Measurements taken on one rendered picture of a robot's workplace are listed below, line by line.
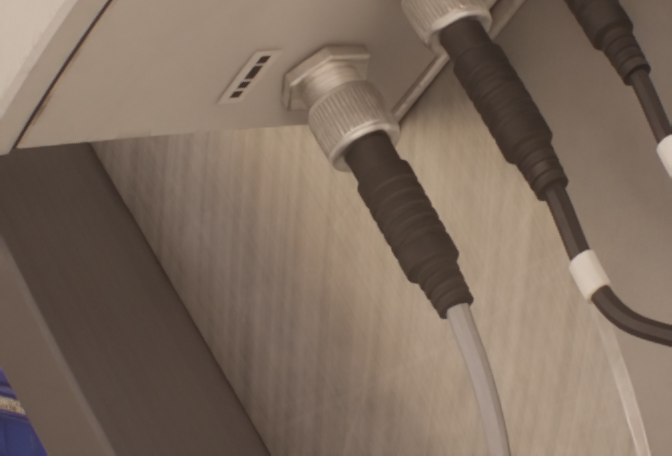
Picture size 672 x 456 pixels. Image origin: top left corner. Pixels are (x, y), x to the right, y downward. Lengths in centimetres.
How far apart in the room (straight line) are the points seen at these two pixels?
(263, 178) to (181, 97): 8
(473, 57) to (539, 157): 2
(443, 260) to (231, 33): 6
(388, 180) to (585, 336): 5
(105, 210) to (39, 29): 17
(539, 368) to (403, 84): 7
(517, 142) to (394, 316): 9
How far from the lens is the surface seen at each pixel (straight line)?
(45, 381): 92
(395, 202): 85
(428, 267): 84
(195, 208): 95
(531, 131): 82
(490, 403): 83
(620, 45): 80
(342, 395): 92
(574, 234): 81
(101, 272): 95
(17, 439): 578
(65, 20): 80
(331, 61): 86
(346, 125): 85
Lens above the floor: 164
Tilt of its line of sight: 9 degrees down
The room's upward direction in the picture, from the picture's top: 4 degrees clockwise
